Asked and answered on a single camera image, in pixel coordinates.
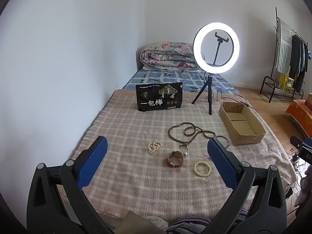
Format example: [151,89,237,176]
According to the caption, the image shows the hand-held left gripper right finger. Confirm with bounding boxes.
[207,138,288,234]

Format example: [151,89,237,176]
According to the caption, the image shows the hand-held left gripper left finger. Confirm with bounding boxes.
[26,136,115,234]

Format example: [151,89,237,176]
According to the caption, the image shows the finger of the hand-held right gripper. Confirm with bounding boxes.
[290,136,312,150]

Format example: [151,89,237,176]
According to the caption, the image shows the dark blue bangle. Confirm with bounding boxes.
[216,135,230,149]

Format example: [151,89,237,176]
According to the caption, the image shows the cream bead bracelet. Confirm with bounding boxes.
[194,161,211,176]

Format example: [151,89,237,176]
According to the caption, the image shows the cardboard box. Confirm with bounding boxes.
[219,102,266,146]

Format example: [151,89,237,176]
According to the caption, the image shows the brown strap wristwatch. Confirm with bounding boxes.
[166,151,184,168]

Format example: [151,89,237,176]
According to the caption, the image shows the long brown bead necklace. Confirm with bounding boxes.
[168,124,216,148]

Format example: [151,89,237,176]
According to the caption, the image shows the white pearl bracelet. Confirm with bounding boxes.
[148,141,162,154]

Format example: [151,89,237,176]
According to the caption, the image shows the orange patterned cloth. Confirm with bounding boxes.
[285,99,312,137]

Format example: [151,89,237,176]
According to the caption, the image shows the pink plaid blanket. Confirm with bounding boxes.
[69,89,298,225]

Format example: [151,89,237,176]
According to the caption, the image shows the yellow box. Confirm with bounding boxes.
[278,74,294,89]

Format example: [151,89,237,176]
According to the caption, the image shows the black metal clothes rack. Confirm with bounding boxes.
[260,7,312,103]

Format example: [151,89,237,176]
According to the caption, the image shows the person's striped clothing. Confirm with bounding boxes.
[166,218,212,234]

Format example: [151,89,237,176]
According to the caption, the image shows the black tripod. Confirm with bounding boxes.
[191,74,221,115]

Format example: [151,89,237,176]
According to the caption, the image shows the olive cloth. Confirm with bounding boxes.
[121,211,158,234]

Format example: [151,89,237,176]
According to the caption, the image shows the dark hanging clothes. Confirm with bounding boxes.
[289,34,309,90]

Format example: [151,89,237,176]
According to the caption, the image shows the black snack bag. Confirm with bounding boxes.
[136,82,184,112]

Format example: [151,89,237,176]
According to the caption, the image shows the striped hanging cloth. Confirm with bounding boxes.
[273,19,293,75]

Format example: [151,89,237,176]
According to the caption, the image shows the blue patterned bed sheet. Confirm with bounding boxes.
[122,69,240,94]

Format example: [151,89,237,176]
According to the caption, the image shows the black phone holder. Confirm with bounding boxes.
[214,31,229,66]

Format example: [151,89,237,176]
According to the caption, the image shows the folded floral quilt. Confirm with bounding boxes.
[140,42,205,72]

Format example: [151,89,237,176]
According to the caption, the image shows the tangle of floor cables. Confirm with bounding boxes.
[288,149,304,176]

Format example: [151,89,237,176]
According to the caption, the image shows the black ring light cable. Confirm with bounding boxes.
[212,90,259,113]

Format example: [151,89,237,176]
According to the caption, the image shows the white ring light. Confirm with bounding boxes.
[192,22,240,74]

